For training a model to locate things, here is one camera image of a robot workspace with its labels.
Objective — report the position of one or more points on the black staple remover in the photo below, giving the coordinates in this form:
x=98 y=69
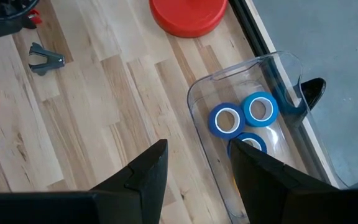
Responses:
x=50 y=60

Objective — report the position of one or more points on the light blue tape roll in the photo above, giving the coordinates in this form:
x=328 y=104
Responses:
x=273 y=109

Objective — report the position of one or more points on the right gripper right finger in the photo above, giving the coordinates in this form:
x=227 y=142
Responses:
x=275 y=193

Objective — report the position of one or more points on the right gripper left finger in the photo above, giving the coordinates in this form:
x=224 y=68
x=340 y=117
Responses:
x=120 y=199

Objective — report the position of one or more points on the clear plastic bin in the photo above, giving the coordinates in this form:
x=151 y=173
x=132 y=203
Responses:
x=204 y=93

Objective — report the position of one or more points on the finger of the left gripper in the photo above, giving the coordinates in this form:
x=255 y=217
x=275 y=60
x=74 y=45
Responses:
x=28 y=25

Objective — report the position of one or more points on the black metal table frame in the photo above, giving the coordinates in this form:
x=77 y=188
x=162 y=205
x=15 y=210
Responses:
x=247 y=28

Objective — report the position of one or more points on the dark blue tape roll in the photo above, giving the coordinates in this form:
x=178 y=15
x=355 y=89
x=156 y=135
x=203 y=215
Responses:
x=213 y=121
x=259 y=140

